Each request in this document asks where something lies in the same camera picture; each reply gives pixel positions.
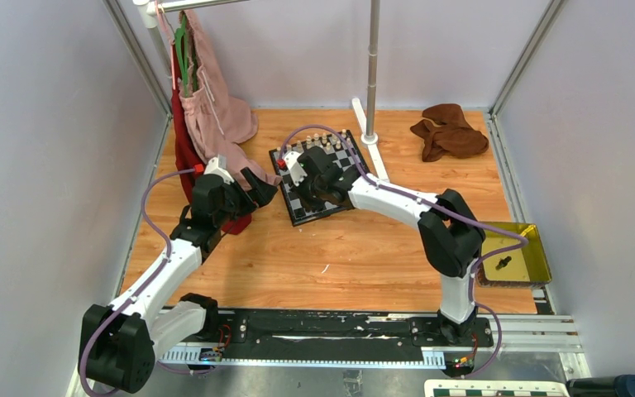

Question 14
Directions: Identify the black piece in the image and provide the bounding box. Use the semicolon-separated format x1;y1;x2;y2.
495;256;513;270

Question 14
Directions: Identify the dark blue object corner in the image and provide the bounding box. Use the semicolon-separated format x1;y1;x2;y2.
566;374;635;397

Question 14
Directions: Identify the green clothes hanger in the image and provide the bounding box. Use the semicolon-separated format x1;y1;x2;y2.
174;12;192;97

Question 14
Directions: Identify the white clothes rack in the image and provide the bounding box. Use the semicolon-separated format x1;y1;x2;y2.
131;0;391;184

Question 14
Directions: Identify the black white chessboard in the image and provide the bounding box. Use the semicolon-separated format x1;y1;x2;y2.
269;129;370;227

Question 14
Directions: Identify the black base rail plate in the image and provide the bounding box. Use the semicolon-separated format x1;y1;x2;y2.
166;306;495;364

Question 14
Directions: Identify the pink hanging garment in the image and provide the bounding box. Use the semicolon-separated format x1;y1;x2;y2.
168;10;279;190

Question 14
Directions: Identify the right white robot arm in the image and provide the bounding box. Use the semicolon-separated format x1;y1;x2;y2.
277;147;485;346

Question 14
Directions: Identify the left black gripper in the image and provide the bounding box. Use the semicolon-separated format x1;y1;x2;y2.
213;168;276;227

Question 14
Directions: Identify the yellow transparent tray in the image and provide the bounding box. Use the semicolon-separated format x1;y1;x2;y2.
477;222;552;289

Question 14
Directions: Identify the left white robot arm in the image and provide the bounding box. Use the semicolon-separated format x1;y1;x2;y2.
77;155;278;396

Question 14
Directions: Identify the brown cloth pile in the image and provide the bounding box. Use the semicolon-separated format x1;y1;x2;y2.
410;103;489;162

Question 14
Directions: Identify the red hanging garment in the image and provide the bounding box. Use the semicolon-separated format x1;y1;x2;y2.
171;50;252;235

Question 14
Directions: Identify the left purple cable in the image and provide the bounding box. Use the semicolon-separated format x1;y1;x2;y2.
78;164;204;397

